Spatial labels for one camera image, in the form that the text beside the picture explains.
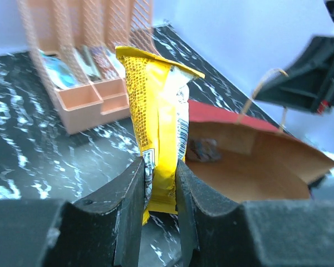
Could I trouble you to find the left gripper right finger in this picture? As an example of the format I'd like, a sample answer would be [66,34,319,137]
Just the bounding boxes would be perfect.
[176,161,334,266]

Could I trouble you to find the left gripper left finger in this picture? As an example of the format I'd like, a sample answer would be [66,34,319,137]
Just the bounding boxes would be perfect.
[0,158,144,266]

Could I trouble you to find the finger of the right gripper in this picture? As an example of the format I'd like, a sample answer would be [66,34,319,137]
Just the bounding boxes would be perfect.
[255,36,334,114]

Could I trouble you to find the red paper bag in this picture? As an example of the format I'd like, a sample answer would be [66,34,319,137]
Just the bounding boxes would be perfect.
[183,68,334,203]

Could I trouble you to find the pink desk organizer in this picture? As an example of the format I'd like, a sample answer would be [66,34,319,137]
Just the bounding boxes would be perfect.
[18,1,156,134]

